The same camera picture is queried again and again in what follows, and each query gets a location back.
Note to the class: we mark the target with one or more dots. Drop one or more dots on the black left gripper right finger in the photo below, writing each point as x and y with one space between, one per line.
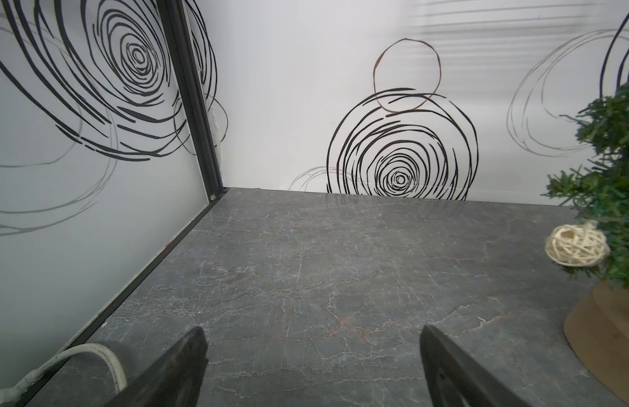
454 378

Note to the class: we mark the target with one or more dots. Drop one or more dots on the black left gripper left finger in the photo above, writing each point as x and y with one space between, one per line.
174 379

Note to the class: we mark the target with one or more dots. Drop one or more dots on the string lights with rattan balls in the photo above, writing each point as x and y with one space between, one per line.
577 245

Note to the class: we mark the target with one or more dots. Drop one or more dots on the small green christmas tree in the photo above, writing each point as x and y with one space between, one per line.
597 328

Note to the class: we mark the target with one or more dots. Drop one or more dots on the black corner frame post left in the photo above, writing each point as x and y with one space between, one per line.
177 34

